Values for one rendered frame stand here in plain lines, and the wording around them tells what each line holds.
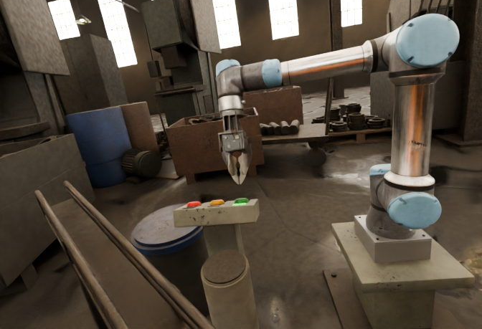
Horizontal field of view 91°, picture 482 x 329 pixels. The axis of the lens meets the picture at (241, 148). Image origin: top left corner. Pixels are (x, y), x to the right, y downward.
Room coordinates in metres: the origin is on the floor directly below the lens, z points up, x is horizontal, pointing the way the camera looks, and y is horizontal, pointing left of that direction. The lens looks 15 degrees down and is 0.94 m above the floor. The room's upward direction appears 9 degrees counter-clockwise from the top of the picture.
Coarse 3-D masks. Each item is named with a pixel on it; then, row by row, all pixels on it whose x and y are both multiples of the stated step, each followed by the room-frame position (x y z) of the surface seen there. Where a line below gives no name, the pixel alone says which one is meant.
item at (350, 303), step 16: (336, 272) 0.91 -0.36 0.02; (336, 288) 0.83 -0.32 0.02; (352, 288) 0.81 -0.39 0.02; (336, 304) 0.75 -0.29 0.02; (352, 304) 0.74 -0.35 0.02; (368, 304) 0.67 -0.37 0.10; (384, 304) 0.63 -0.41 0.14; (400, 304) 0.62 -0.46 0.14; (416, 304) 0.62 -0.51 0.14; (432, 304) 0.61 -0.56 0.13; (352, 320) 0.68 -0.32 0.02; (368, 320) 0.67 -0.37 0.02; (384, 320) 0.63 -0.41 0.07; (400, 320) 0.62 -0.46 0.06; (416, 320) 0.62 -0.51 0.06; (432, 320) 0.61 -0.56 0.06; (448, 320) 0.63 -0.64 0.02
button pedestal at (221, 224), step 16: (208, 208) 0.61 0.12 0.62; (224, 208) 0.60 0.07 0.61; (240, 208) 0.59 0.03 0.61; (256, 208) 0.62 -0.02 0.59; (176, 224) 0.61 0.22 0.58; (192, 224) 0.60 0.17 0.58; (208, 224) 0.59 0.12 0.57; (224, 224) 0.62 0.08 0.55; (208, 240) 0.63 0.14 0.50; (224, 240) 0.62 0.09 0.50; (240, 240) 0.66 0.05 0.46
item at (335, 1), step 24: (336, 0) 7.42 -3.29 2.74; (456, 0) 2.56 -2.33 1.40; (480, 0) 2.27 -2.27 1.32; (336, 24) 7.42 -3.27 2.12; (456, 24) 2.56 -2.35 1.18; (480, 24) 2.26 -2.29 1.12; (336, 48) 7.43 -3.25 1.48; (456, 48) 2.56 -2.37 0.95; (480, 48) 2.26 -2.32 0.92; (480, 72) 2.26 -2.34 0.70; (336, 96) 7.44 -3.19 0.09; (480, 96) 2.25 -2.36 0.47; (480, 120) 2.25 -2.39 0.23; (456, 144) 2.24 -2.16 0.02; (480, 144) 2.17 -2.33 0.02
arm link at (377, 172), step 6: (372, 168) 0.74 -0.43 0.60; (378, 168) 0.71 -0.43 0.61; (384, 168) 0.70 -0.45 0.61; (390, 168) 0.69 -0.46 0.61; (372, 174) 0.73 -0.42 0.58; (378, 174) 0.70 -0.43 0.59; (372, 180) 0.73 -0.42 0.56; (378, 180) 0.70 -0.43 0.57; (372, 186) 0.72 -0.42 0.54; (378, 186) 0.68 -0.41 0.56; (372, 192) 0.73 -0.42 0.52; (372, 198) 0.73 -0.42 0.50; (378, 204) 0.70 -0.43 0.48
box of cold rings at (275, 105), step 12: (252, 96) 3.81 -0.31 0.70; (264, 96) 3.79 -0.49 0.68; (276, 96) 3.77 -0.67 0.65; (288, 96) 3.75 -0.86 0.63; (300, 96) 3.73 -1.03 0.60; (264, 108) 3.79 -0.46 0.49; (276, 108) 3.77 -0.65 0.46; (288, 108) 3.74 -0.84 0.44; (300, 108) 3.73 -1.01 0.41; (264, 120) 3.80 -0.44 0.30; (276, 120) 3.77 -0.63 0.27; (288, 120) 3.75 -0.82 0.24; (300, 120) 3.73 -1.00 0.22
